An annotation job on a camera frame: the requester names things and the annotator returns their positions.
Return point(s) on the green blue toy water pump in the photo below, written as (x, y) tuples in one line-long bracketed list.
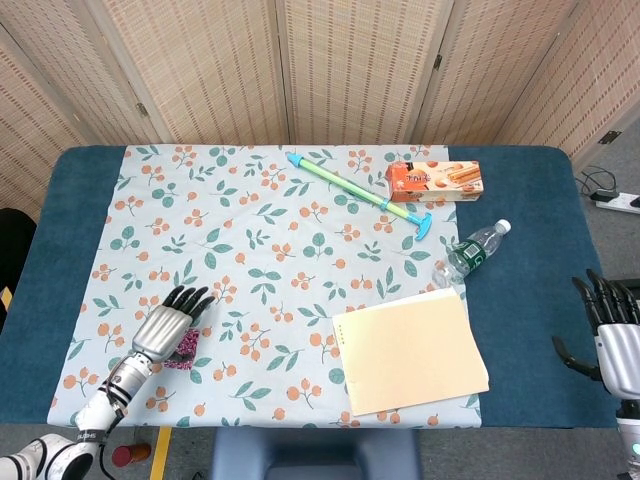
[(345, 182)]

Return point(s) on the manila folder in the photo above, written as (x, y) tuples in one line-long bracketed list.
[(410, 350)]

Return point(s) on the teal blue table cover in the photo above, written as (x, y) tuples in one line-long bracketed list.
[(525, 250)]

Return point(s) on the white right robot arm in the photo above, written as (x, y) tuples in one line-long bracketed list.
[(630, 435)]

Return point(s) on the black box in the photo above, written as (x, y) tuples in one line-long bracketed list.
[(631, 284)]

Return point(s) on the clear plastic water bottle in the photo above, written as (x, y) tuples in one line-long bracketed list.
[(470, 252)]

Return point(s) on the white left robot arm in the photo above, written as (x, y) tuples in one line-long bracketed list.
[(100, 405)]

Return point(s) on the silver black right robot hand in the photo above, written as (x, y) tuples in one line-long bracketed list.
[(622, 360)]

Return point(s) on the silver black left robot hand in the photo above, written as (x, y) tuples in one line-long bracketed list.
[(160, 332)]

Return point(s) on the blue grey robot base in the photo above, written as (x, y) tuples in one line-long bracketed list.
[(315, 450)]

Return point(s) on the woven bamboo folding screen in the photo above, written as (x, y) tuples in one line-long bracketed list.
[(210, 70)]

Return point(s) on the orange biscuit box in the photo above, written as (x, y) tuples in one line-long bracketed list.
[(435, 181)]

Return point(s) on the floral print tablecloth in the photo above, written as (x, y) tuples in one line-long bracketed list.
[(250, 225)]

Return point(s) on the red orange cylinder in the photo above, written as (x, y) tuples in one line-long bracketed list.
[(132, 454)]

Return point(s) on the yellow floor tape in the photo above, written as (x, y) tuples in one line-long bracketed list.
[(4, 297), (160, 455)]

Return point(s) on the black bag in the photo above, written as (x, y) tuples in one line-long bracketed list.
[(15, 250)]

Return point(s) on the pink patterned cloth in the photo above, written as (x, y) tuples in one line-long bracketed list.
[(193, 340)]

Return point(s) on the white power strip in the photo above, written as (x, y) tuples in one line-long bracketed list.
[(620, 202)]

